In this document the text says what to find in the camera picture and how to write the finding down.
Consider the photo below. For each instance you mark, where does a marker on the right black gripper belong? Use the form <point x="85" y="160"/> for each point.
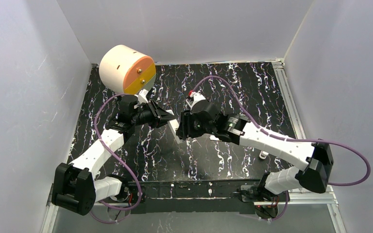
<point x="185" y="125"/>

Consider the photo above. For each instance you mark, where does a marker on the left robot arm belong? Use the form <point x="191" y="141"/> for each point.
<point x="75" y="186"/>

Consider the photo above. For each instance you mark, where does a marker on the round three-colour drawer box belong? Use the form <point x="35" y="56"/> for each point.
<point x="127" y="71"/>

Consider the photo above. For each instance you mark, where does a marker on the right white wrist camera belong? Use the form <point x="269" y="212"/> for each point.
<point x="193" y="98"/>

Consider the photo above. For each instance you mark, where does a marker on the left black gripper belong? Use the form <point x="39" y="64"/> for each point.
<point x="154" y="113"/>

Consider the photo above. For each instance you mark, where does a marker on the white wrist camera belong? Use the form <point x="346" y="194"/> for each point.
<point x="142" y="96"/>
<point x="193" y="98"/>

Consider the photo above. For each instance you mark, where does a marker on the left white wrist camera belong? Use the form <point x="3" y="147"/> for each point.
<point x="142" y="96"/>

